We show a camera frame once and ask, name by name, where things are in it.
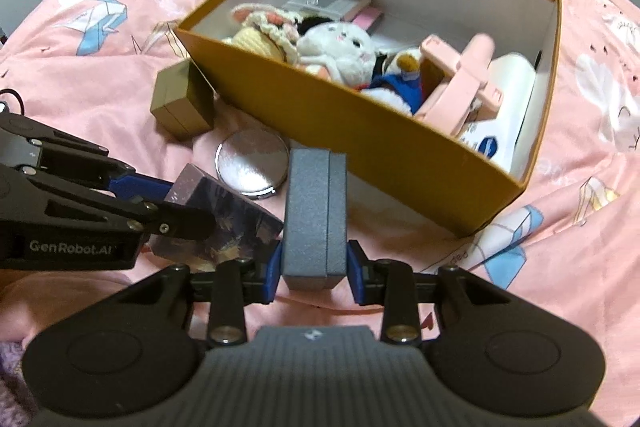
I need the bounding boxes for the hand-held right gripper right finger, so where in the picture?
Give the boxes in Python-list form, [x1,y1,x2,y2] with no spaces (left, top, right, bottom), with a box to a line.
[346,239,517,348]

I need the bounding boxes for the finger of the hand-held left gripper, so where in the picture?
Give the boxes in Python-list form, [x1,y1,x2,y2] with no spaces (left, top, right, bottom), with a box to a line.
[30,177,219,244]
[20,127,176,206]

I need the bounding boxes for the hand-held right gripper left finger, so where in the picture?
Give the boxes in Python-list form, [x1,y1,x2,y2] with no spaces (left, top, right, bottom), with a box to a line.
[127,239,284,349]

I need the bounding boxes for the dark shiny box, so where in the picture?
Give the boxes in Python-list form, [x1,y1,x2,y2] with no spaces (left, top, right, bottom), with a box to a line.
[147,163,285,279]

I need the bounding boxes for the grey textured box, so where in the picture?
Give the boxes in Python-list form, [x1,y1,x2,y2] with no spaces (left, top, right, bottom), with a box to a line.
[281,148,349,292]

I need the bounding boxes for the orange cardboard box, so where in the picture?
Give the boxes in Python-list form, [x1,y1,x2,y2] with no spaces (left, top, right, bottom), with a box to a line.
[172,0,564,239]

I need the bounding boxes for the white tube blue label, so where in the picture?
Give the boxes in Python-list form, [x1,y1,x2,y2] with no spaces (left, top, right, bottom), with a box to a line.
[457,114,521,170]

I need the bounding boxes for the blue duck plush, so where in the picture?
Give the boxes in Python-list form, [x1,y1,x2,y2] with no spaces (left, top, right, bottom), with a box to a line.
[360,48,427,116]

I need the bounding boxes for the crochet bunny doll yellow dress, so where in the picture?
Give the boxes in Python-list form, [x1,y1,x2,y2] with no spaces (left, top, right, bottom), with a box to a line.
[220,3,301,66]

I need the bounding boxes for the white plush bunny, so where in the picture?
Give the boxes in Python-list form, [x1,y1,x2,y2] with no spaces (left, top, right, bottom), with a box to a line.
[295,14,397,88]

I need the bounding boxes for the pink phone holder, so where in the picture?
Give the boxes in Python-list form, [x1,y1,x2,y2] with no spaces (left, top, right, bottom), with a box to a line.
[412,33,504,138]

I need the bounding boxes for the white rectangular box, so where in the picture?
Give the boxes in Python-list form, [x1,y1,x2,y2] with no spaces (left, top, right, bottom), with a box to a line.
[487,54,539,178]

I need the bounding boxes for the pink case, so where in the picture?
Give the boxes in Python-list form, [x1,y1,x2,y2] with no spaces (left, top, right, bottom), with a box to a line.
[346,5,386,34]

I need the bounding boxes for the round silver mirror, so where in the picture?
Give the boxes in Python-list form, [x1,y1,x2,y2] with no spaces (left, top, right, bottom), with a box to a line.
[215,130,292,200]

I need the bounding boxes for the small gold box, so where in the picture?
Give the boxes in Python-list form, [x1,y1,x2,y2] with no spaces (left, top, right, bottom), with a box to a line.
[150,59,216,140]

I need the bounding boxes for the purple fluffy cloth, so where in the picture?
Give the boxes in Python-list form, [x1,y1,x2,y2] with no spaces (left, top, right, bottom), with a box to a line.
[0,339,36,427]

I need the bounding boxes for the pink printed blanket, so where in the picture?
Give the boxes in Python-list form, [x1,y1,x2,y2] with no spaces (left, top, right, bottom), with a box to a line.
[0,0,640,427]

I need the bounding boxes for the black cable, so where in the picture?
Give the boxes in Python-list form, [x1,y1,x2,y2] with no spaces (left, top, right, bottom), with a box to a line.
[0,88,27,118]

